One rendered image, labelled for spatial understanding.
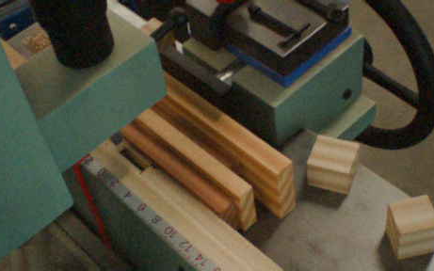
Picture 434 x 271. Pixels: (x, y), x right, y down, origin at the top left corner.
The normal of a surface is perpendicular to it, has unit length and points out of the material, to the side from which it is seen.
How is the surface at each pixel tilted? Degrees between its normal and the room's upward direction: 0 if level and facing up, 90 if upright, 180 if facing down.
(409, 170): 0
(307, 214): 0
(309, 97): 90
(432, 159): 0
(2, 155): 90
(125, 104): 90
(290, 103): 90
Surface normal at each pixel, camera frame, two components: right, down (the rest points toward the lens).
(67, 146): 0.68, 0.50
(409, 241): 0.18, 0.73
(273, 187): -0.72, 0.58
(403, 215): -0.12, -0.64
